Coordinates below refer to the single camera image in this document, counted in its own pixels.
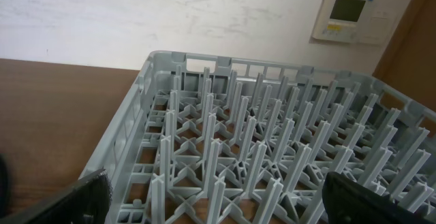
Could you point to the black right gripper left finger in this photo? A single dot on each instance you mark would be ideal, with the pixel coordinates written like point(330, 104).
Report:
point(87, 200)

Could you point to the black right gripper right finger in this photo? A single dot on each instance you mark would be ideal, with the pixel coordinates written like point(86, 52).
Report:
point(347, 202)

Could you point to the grey dishwasher rack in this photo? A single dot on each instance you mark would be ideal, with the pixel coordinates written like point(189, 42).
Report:
point(210, 139)

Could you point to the white wall control panel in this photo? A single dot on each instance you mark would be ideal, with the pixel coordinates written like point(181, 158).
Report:
point(353, 21)

